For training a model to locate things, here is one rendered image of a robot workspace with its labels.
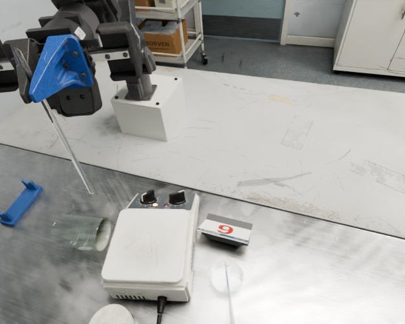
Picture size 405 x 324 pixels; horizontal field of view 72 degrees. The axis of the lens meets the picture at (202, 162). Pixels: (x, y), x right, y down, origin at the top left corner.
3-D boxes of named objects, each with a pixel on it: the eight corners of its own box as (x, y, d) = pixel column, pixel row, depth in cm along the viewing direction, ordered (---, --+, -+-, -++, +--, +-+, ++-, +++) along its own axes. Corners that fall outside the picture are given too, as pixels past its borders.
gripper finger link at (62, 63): (76, 33, 28) (95, 86, 33) (40, 36, 28) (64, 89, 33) (56, 63, 24) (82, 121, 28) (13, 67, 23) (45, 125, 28)
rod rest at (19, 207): (31, 186, 64) (23, 176, 61) (44, 188, 63) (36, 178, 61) (0, 224, 58) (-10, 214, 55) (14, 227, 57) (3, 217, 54)
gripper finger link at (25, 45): (36, 37, 28) (61, 89, 33) (0, 40, 28) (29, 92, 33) (8, 68, 23) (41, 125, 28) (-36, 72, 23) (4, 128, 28)
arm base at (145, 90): (133, 85, 71) (127, 62, 67) (157, 85, 70) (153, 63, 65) (123, 101, 66) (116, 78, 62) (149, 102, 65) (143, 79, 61)
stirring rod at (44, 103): (90, 192, 38) (13, 46, 25) (94, 191, 38) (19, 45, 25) (89, 195, 38) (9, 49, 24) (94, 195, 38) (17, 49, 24)
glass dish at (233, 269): (239, 301, 44) (240, 297, 43) (206, 292, 46) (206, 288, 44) (245, 269, 48) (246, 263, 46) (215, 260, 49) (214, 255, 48)
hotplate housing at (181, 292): (139, 200, 59) (129, 176, 53) (200, 200, 58) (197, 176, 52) (108, 315, 44) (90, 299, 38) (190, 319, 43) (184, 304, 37)
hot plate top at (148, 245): (121, 210, 48) (120, 207, 48) (190, 211, 47) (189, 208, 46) (100, 281, 40) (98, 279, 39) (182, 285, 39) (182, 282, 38)
